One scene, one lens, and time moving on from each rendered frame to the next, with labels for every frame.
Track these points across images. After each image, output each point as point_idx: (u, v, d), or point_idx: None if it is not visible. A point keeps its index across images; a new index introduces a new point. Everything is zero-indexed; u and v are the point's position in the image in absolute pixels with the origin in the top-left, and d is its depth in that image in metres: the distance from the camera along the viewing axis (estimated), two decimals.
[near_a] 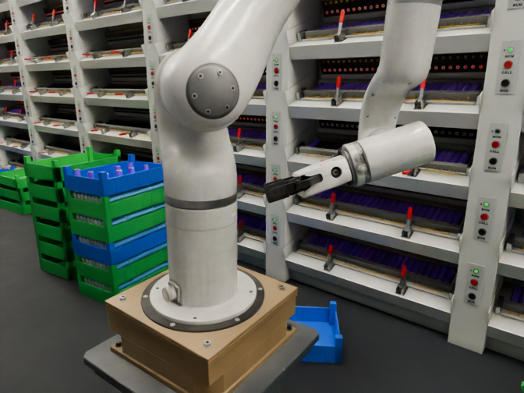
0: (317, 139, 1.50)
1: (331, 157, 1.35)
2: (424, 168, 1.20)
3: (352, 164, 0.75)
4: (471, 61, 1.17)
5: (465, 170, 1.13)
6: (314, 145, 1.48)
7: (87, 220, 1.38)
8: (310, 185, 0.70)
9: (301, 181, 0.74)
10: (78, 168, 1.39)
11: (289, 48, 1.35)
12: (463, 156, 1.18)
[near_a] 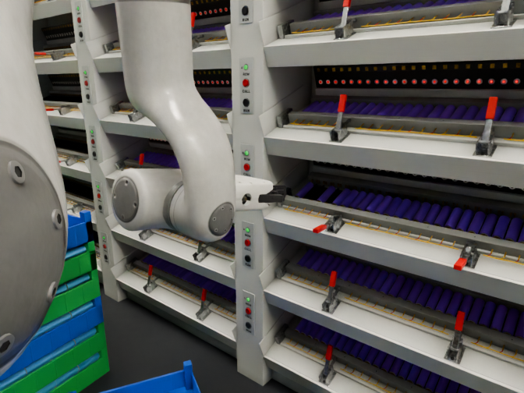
0: (309, 183, 1.01)
1: (331, 220, 0.86)
2: (486, 250, 0.71)
3: None
4: None
5: None
6: (306, 193, 1.00)
7: None
8: (283, 196, 0.70)
9: None
10: (334, 203, 0.92)
11: (265, 49, 0.87)
12: None
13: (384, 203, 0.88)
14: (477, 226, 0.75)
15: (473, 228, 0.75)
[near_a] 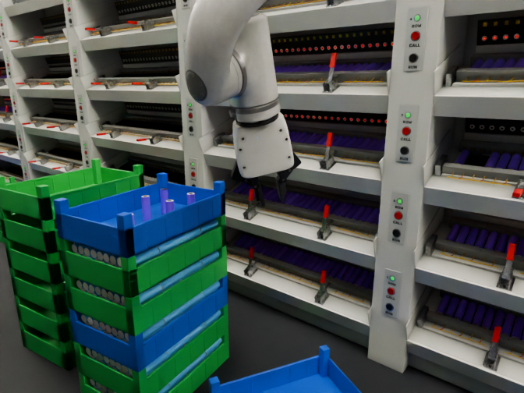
0: (466, 150, 0.93)
1: (521, 185, 0.78)
2: None
3: None
4: None
5: None
6: (465, 161, 0.91)
7: (96, 291, 0.81)
8: (232, 178, 0.75)
9: None
10: (511, 168, 0.84)
11: None
12: None
13: None
14: None
15: None
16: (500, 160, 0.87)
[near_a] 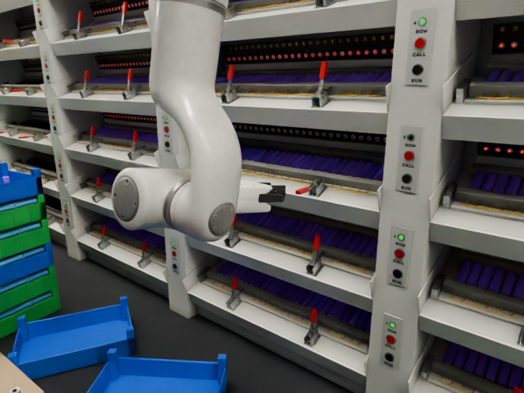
0: None
1: None
2: (332, 184, 0.91)
3: None
4: (390, 44, 0.88)
5: (378, 189, 0.84)
6: None
7: None
8: None
9: None
10: None
11: None
12: (381, 169, 0.89)
13: (272, 155, 1.08)
14: (331, 168, 0.95)
15: (327, 169, 0.95)
16: None
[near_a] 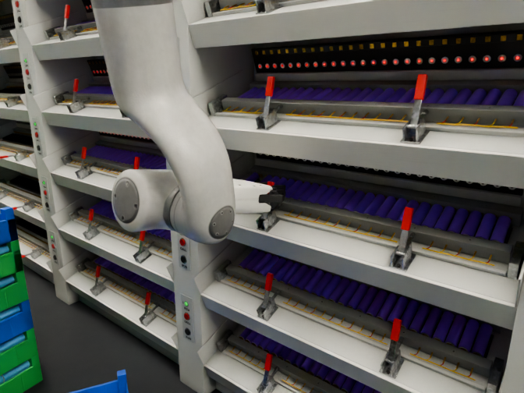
0: (254, 174, 0.94)
1: (266, 216, 0.79)
2: (423, 250, 0.63)
3: None
4: (514, 48, 0.59)
5: (508, 256, 0.57)
6: None
7: None
8: None
9: None
10: None
11: (189, 28, 0.78)
12: (500, 224, 0.62)
13: (327, 193, 0.80)
14: (419, 217, 0.68)
15: (414, 220, 0.68)
16: (274, 185, 0.88)
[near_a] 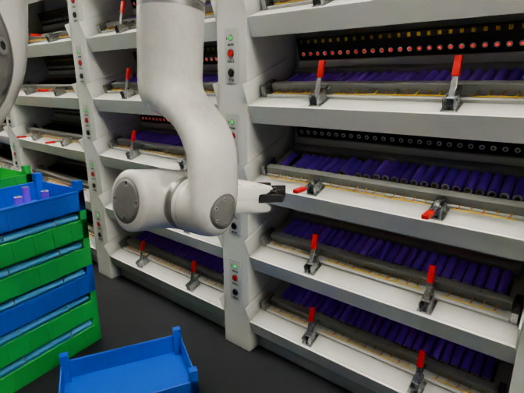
0: (293, 153, 1.05)
1: (311, 183, 0.90)
2: (455, 205, 0.75)
3: None
4: None
5: None
6: (289, 162, 1.03)
7: None
8: None
9: None
10: (315, 168, 0.96)
11: (248, 19, 0.90)
12: (521, 183, 0.74)
13: (365, 164, 0.92)
14: (451, 179, 0.80)
15: (447, 182, 0.80)
16: (313, 161, 0.99)
